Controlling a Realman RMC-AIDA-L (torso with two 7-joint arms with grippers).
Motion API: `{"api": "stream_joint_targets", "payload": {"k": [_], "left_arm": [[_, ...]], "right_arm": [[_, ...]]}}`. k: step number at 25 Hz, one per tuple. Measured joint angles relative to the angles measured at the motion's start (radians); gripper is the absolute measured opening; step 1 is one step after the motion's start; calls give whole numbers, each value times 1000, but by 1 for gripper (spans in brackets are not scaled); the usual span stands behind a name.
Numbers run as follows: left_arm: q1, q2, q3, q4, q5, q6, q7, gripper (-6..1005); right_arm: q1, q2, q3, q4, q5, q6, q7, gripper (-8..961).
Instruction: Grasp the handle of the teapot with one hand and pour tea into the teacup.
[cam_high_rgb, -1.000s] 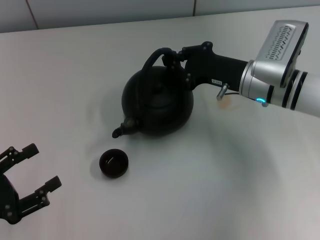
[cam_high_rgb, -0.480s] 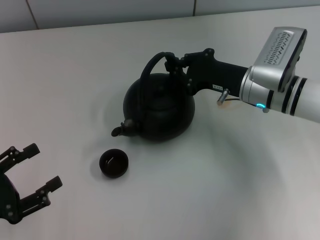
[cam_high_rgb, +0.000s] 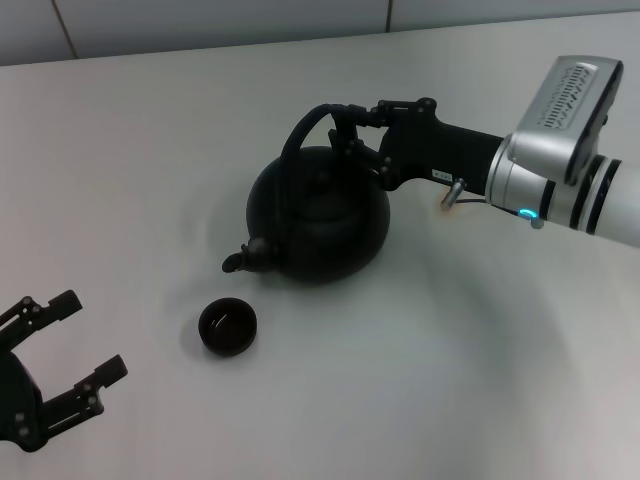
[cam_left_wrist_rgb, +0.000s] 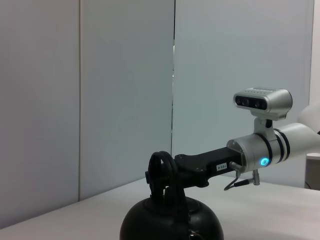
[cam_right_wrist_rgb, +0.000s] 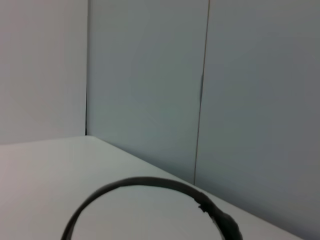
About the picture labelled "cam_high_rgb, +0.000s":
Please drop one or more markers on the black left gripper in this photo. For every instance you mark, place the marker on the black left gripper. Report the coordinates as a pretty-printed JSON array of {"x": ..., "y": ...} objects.
[{"x": 20, "y": 405}]

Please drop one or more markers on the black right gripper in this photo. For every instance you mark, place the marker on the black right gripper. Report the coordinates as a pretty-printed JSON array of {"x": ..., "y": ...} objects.
[{"x": 440, "y": 150}]

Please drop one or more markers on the small black teacup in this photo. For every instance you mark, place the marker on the small black teacup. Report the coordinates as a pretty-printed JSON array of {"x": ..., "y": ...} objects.
[{"x": 227, "y": 330}]

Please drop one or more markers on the silver vented wrist camera box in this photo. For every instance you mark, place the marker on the silver vented wrist camera box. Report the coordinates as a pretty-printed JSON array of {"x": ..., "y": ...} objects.
[{"x": 560, "y": 115}]

